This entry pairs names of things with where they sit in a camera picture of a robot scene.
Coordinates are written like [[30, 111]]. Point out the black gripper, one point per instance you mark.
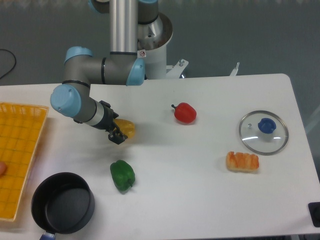
[[107, 123]]

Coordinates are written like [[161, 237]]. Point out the yellow bell pepper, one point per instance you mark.
[[127, 127]]

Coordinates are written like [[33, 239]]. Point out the dark blue saucepan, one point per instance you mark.
[[62, 204]]

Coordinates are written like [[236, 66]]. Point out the glass lid blue knob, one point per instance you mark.
[[263, 132]]

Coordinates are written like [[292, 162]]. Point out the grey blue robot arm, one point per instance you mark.
[[123, 67]]

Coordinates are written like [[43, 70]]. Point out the green bell pepper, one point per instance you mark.
[[123, 175]]

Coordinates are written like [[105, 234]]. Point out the red bell pepper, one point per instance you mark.
[[184, 113]]

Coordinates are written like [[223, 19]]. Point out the yellow plastic basket tray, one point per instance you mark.
[[21, 126]]

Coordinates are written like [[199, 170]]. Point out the peach object in basket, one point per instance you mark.
[[3, 168]]

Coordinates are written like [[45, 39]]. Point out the orange toy bread loaf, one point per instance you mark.
[[242, 162]]

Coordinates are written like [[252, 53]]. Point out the black corner table clamp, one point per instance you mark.
[[314, 210]]

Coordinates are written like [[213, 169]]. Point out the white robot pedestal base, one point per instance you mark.
[[153, 39]]

